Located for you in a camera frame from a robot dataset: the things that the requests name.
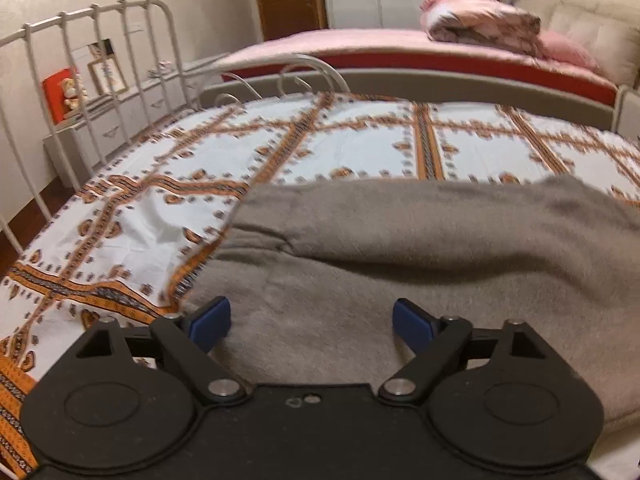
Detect white metal bed frame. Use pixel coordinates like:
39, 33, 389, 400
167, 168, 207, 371
0, 0, 351, 256

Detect red teddy bear box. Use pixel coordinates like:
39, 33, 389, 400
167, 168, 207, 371
41, 66, 91, 124

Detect white orange patterned bedsheet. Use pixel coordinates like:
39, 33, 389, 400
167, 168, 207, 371
0, 91, 640, 476

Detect cream cushioned headboard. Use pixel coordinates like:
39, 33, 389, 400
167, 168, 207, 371
542, 0, 640, 89

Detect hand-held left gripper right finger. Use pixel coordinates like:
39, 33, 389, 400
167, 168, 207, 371
378, 299, 549, 404

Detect small photo card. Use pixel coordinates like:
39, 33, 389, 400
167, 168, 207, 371
86, 38, 117, 61

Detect white dresser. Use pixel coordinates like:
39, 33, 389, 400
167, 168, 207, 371
42, 62, 202, 177

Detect folded pink quilt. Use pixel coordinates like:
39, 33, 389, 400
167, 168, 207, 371
419, 0, 544, 59

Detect grey fleece pants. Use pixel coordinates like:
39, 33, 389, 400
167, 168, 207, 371
177, 175, 640, 442

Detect grey padded bed rail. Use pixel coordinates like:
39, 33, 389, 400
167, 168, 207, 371
200, 67, 622, 131

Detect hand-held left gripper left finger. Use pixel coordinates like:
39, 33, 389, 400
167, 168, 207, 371
75, 296, 249, 407

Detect framed picture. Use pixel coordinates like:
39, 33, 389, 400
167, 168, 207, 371
87, 56, 130, 96

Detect pink pillow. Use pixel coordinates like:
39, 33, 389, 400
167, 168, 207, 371
537, 29, 601, 72

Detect brown wooden door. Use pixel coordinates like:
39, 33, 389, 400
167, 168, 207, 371
250, 0, 329, 44

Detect pink covered bed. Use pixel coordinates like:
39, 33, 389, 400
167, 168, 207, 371
215, 27, 619, 107

